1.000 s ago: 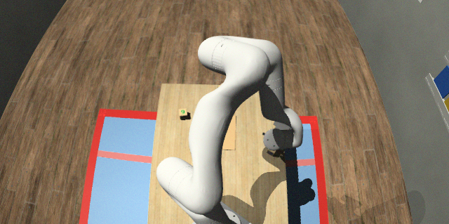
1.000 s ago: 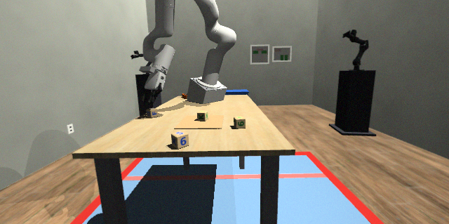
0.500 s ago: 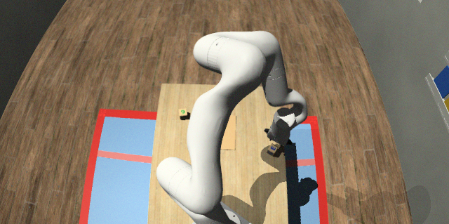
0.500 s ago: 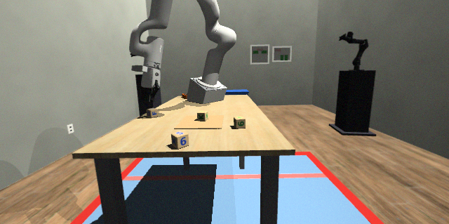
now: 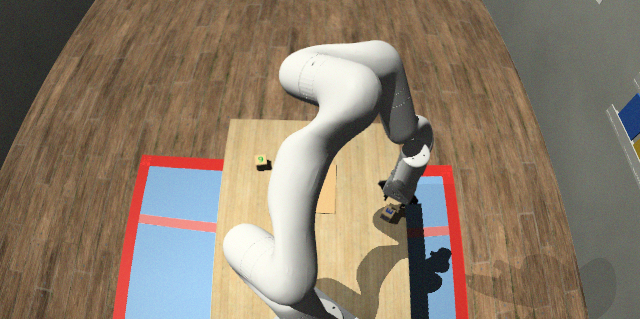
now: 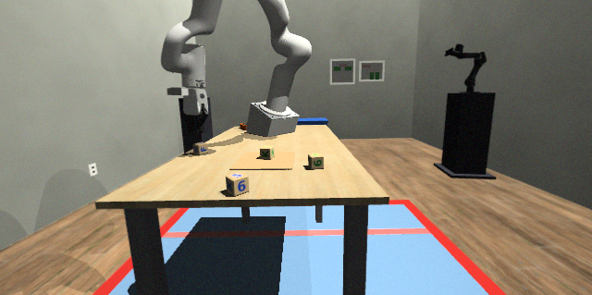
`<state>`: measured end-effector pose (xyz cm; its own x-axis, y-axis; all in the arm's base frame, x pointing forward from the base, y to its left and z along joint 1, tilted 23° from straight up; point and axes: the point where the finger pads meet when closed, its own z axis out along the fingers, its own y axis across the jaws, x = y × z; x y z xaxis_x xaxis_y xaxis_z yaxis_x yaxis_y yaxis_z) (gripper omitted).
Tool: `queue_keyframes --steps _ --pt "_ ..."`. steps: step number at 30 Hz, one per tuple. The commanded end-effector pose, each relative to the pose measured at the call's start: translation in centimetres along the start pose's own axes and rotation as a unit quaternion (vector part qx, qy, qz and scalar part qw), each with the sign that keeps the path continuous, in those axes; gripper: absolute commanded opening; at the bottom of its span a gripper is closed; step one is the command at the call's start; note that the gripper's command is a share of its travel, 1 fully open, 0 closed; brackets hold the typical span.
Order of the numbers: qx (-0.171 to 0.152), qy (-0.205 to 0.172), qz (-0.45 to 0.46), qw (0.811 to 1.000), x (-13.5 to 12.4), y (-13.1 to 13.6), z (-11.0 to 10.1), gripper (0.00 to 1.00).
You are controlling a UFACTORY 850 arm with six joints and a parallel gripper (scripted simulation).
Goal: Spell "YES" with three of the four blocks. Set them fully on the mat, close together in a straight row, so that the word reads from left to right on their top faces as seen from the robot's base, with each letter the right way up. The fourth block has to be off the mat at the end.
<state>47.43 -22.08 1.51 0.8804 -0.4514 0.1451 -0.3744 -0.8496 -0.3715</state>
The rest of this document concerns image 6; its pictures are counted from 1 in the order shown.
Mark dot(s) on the tan flat mat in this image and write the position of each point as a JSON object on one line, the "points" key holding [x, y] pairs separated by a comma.
{"points": [[252, 161]]}

